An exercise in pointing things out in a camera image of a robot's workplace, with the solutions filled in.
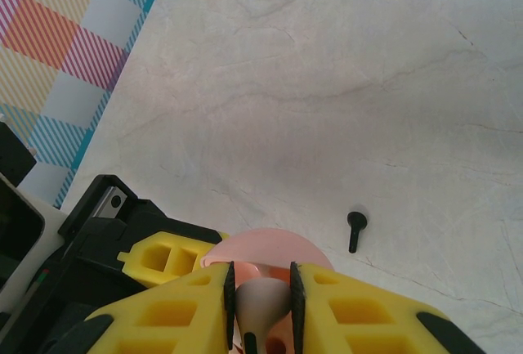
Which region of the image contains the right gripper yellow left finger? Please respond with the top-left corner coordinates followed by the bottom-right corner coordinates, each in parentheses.
top-left (43, 261), bottom-right (237, 354)

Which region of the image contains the black wireless earbud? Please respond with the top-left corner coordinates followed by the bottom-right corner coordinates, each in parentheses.
top-left (346, 210), bottom-right (369, 254)

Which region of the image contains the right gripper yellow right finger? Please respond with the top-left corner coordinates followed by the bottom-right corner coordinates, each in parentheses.
top-left (288, 261), bottom-right (487, 354)

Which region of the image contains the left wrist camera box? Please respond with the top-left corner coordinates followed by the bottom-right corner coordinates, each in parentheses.
top-left (0, 114), bottom-right (69, 314)

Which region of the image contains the pink earbud charging case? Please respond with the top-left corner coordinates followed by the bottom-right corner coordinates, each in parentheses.
top-left (202, 227), bottom-right (335, 354)

